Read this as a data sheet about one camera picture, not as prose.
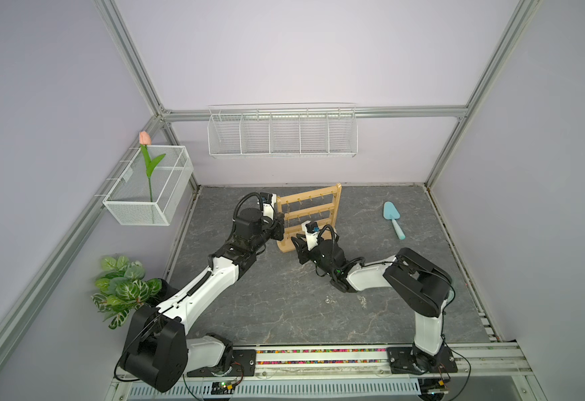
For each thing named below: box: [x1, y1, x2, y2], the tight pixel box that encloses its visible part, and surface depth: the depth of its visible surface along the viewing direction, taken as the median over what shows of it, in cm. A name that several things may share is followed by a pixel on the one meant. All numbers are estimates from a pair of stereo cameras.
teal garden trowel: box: [382, 201, 406, 240], surface depth 111 cm
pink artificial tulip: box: [138, 130, 167, 203], surface depth 82 cm
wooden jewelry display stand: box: [275, 182, 342, 254], surface depth 86 cm
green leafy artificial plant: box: [91, 255, 163, 330], surface depth 63 cm
